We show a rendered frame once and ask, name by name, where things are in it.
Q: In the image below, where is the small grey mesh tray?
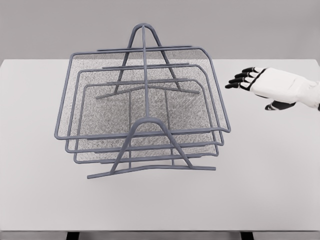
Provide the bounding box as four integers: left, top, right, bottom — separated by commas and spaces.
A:
73, 78, 219, 164

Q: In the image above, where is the large grey mesh tray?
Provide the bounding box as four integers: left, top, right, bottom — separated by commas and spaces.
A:
54, 45, 232, 140

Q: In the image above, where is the medium grey mesh tray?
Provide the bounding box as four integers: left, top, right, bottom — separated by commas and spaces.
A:
64, 63, 224, 154

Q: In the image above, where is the grey wire rack frame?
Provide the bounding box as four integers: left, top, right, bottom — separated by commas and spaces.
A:
87, 23, 216, 180

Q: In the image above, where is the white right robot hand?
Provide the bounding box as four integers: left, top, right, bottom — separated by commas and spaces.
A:
224, 66, 311, 112

